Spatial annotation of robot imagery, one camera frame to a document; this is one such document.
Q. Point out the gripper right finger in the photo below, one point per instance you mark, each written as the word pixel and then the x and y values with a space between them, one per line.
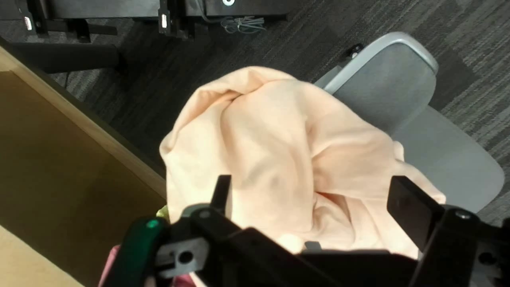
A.
pixel 446 239

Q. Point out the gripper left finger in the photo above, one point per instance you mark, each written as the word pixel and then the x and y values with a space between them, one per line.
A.
pixel 223 247

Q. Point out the grey office chair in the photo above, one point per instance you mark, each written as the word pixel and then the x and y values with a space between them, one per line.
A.
pixel 398 83

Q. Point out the brown cardboard box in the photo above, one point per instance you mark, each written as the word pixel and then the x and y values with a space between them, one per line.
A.
pixel 51 167

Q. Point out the peach cloth garment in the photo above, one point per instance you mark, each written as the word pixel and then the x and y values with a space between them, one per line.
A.
pixel 279 151

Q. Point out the pink cloth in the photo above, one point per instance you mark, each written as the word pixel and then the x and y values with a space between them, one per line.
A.
pixel 108 267

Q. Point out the black table frame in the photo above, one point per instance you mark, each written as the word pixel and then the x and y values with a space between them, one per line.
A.
pixel 111 8

